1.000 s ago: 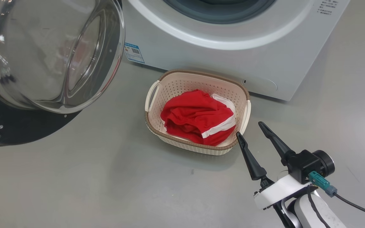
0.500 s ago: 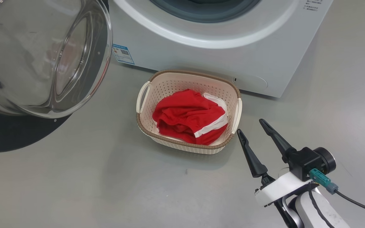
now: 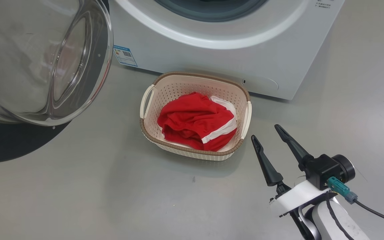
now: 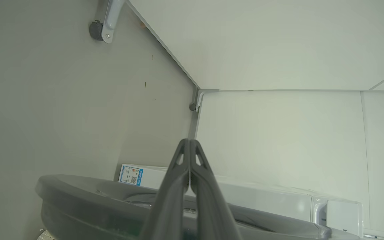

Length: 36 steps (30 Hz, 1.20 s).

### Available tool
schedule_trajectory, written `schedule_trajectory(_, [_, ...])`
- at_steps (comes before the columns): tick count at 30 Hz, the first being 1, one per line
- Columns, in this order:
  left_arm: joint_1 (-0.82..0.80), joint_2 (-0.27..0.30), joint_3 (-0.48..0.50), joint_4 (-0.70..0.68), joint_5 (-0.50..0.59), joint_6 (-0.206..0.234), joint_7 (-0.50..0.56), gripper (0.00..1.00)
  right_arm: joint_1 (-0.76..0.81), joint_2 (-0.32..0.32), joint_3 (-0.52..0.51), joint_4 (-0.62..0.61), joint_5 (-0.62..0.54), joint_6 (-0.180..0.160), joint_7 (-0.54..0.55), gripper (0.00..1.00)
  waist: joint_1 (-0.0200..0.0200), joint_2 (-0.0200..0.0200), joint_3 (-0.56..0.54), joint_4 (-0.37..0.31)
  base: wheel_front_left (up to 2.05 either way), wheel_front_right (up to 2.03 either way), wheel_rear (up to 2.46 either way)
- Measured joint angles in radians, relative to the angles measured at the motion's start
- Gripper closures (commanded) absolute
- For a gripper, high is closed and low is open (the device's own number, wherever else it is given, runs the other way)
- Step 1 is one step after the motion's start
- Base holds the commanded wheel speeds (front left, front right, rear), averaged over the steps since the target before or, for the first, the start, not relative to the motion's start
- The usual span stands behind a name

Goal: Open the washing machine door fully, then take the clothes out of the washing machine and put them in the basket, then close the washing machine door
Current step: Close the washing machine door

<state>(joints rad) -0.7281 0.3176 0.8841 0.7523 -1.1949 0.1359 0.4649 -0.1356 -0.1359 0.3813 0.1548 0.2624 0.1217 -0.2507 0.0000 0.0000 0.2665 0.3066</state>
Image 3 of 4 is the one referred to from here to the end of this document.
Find blue energy label sticker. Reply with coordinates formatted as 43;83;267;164
113;45;139;68

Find cream perforated laundry basket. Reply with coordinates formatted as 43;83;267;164
139;71;253;162

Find white front-load washing machine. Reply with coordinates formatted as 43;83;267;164
108;0;346;101

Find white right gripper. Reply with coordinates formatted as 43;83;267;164
251;124;338;217

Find round glass washing machine door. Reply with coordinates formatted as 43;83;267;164
0;0;114;166

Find black cable with teal connector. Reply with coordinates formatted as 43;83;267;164
327;176;384;227

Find red shorts with white stripe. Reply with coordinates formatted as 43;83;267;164
157;92;238;152

